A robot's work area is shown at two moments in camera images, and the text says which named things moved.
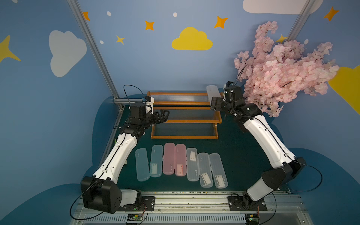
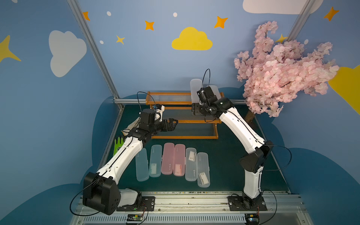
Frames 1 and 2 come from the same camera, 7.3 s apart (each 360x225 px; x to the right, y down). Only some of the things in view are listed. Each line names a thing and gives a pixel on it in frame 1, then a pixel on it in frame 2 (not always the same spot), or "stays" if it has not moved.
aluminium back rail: x=128 y=100 stays
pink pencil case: x=180 y=159 stays
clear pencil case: x=220 y=175 → x=195 y=85
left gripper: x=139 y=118 → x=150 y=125
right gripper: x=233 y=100 → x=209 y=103
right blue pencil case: x=156 y=159 stays
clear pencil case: x=213 y=91 stays
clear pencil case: x=192 y=164 stays
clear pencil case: x=206 y=178 stays
